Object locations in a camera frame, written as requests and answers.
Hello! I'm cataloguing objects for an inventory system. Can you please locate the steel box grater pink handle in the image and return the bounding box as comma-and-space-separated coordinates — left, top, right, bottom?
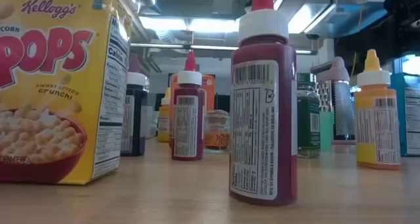
310, 56, 357, 145

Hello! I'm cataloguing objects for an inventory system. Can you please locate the green-labelled glass spice jar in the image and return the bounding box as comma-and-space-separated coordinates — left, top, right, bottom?
297, 72, 322, 159

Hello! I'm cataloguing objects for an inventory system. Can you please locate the red-capped dark red bottle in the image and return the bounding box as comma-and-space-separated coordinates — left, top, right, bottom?
170, 50, 206, 162
228, 0, 299, 207

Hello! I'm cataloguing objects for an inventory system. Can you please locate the purple-capped dark sauce bottle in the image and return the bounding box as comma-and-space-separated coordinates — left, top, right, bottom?
120, 54, 149, 158

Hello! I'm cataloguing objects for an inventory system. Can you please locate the yellow-capped orange sauce bottle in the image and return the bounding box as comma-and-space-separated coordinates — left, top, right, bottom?
353, 49, 402, 171
157, 87, 172, 143

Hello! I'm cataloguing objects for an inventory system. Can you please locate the yellow hanging cord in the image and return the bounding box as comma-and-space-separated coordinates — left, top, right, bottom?
350, 51, 358, 78

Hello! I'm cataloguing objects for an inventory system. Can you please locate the glass jar with orange label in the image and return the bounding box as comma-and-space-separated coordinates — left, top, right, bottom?
203, 109, 231, 152

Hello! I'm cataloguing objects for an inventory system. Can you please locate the orange Mini Wheats cereal box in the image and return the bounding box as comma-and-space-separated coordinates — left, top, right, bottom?
168, 73, 217, 149

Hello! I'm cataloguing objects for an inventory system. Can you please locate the light blue cereal box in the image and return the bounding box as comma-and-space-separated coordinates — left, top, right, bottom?
389, 72, 420, 158

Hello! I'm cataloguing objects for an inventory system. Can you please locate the yellow Corn Pops cereal box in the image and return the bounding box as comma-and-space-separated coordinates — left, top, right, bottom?
0, 0, 133, 185

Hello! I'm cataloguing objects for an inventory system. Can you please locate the long linear ceiling light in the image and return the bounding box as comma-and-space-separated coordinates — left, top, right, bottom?
130, 42, 318, 56

